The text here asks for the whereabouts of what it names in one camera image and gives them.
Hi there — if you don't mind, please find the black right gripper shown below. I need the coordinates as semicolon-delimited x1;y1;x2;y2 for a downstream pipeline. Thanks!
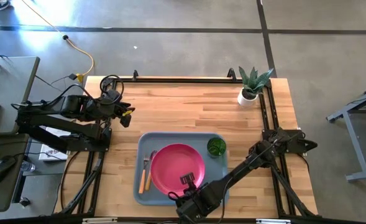
180;172;206;202

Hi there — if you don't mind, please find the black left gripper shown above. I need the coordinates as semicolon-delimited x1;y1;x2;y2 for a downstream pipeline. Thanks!
103;89;136;128

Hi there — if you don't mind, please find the spoon with wooden handle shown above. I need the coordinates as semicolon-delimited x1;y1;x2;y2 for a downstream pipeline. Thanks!
144;150;158;192

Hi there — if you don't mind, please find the blue plastic tray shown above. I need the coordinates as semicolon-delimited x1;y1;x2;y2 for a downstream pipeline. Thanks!
132;131;230;207

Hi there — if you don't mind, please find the green faceted plastic cup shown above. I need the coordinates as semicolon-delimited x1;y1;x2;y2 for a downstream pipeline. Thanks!
206;137;227;158

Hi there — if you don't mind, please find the yellow black power connector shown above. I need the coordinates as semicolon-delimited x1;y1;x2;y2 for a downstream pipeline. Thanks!
68;73;85;83

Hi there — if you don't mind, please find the white printed box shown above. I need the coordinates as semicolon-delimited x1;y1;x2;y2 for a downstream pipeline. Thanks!
39;126;71;162

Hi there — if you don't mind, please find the silver metal strip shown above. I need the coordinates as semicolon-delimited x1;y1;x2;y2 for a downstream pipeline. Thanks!
81;217;119;224
255;218;292;224

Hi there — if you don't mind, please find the green plant in white pot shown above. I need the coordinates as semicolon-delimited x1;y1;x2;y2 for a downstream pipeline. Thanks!
237;66;274;108

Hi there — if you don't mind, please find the clear water bottle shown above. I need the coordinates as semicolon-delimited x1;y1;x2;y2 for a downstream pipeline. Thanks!
20;161;37;174

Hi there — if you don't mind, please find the grey desk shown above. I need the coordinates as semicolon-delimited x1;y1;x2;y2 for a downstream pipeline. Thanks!
0;55;41;135

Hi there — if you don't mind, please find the black computer mouse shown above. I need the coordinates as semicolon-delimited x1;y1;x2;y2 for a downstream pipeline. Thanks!
0;155;17;184

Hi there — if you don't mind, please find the dark side desk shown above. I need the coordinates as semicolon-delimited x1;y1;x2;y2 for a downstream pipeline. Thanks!
0;133;30;213

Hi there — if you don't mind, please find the grey metal table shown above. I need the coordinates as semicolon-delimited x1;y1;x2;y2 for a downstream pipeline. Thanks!
325;81;366;184

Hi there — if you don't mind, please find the yellow extension cable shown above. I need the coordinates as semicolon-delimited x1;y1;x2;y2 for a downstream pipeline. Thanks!
21;0;95;82

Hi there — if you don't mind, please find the black aluminium table frame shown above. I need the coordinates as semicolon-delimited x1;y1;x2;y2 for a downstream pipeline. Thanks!
58;68;320;218

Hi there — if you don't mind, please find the thin black floor cable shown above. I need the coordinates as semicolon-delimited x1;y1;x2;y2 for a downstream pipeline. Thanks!
35;73;78;93

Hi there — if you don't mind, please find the black cable beside table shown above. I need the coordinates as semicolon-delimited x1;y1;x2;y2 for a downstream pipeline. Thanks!
59;151;81;212

